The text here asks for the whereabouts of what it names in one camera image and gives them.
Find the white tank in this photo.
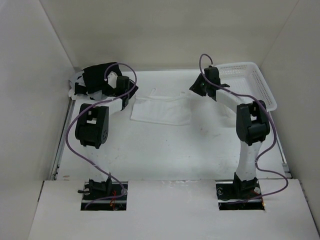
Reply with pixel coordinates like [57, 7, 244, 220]
[68, 70, 104, 101]
[130, 88, 192, 126]

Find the white plastic basket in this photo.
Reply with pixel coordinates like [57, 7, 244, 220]
[216, 62, 277, 112]

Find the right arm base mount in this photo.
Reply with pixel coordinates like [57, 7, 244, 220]
[215, 174, 265, 211]

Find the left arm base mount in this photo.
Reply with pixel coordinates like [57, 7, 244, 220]
[77, 178, 127, 212]

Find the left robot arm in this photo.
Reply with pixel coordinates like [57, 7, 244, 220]
[72, 76, 138, 153]

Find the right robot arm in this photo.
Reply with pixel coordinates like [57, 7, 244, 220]
[189, 65, 270, 201]

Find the white tank top in pile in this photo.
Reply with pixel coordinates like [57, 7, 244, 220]
[68, 70, 104, 101]

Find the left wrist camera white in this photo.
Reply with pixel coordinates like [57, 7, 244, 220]
[104, 71, 118, 88]

